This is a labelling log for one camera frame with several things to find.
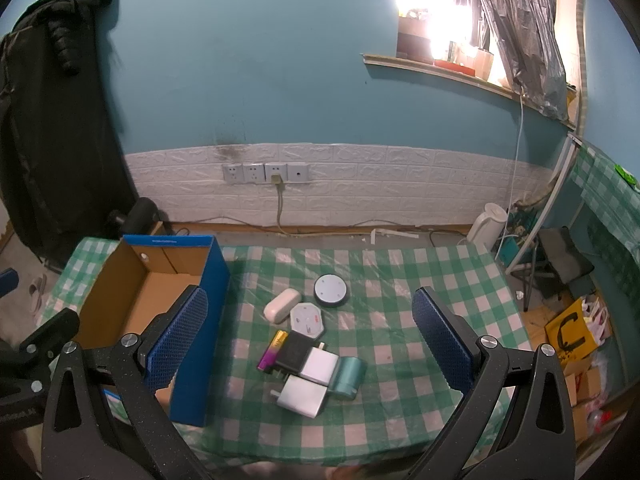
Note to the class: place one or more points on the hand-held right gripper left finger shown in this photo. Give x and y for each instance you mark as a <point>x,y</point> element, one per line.
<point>175,342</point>

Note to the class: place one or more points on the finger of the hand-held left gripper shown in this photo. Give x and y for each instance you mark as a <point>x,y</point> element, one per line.
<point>50,329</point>

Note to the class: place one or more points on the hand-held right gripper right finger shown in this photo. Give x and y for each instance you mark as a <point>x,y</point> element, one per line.
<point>442,345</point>

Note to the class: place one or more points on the blue cardboard box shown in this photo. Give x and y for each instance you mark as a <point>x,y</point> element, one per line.
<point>125,300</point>

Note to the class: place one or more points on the purple yellow gradient device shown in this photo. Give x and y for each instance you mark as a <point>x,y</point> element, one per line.
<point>270,355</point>

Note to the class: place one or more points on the teal metal cylinder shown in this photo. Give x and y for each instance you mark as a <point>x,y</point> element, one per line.
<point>349,379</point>

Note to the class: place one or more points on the white oval earbud case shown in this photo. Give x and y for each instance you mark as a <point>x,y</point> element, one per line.
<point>281,305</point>

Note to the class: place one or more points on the round grey disc device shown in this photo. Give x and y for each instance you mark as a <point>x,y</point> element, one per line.
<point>331,289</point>

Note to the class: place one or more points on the small white wall charger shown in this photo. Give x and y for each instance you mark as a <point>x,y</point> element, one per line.
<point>319,366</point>

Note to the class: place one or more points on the white octagonal device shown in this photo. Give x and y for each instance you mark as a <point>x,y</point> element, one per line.
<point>307,319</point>

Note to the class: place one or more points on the large white wall charger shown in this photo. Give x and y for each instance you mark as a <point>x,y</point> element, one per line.
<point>300,399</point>

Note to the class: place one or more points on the green checkered tablecloth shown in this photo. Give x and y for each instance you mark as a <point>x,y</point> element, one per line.
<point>400,270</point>

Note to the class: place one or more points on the white trim strip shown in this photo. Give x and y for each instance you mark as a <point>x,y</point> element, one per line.
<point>395,234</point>

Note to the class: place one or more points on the white electric kettle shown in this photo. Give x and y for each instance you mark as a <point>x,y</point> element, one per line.
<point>487,227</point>

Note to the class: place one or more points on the yellow sign with letter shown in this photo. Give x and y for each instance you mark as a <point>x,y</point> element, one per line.
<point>570,332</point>

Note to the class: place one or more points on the black dumbbell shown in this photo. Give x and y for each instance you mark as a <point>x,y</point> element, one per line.
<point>142,215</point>

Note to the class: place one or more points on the black folding chair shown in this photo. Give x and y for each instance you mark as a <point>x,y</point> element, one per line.
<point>562,255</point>

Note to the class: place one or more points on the brown cardboard carton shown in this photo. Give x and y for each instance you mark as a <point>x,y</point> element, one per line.
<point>585,400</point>

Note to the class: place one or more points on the white curved pipe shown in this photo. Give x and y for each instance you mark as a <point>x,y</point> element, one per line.
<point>555,200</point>

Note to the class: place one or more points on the green checkered cloth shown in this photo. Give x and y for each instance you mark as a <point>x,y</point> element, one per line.
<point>605,195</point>

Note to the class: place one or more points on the window sill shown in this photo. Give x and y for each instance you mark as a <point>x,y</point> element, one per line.
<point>450,72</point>

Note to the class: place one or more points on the silver foil curtain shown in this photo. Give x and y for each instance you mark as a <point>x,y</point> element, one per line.
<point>525,35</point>

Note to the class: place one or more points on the white wall socket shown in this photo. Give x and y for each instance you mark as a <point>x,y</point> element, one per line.
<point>275,169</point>
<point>253,173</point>
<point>232,173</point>

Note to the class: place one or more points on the white single-hole wall plate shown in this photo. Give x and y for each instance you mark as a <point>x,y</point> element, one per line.
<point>298,172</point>

